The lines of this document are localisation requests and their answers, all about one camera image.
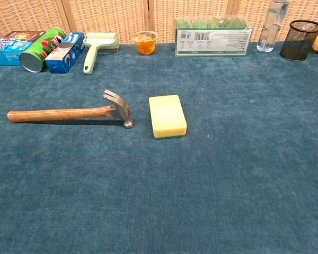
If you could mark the yellow sponge green scouring base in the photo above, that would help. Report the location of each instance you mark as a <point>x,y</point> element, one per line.
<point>167,113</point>

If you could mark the blue carpet table cover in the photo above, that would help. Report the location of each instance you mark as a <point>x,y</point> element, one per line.
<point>201,185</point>

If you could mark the orange instant noodle cup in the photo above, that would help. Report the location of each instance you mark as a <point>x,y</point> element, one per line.
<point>145,46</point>

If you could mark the pale green lint roller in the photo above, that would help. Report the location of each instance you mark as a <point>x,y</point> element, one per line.
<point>90,58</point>

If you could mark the clear box of green packets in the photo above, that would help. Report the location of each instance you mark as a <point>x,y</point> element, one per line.
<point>212,42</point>

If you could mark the blue pink cookie box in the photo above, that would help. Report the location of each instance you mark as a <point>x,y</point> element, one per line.
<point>66,56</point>

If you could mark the woven wooden folding screen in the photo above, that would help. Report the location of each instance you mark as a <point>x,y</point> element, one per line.
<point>108,16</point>

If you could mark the green chips can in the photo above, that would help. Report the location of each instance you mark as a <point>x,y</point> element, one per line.
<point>39,51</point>

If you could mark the clear water bottle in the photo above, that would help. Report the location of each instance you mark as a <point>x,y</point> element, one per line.
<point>270,29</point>

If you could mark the black mesh pen holder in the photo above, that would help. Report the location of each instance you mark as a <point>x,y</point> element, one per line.
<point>298,45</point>

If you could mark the dark pizza snack box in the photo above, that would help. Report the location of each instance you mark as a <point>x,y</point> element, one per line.
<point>24,35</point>

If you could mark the light blue snack box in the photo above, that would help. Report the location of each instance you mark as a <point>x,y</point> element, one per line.
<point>2,53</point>

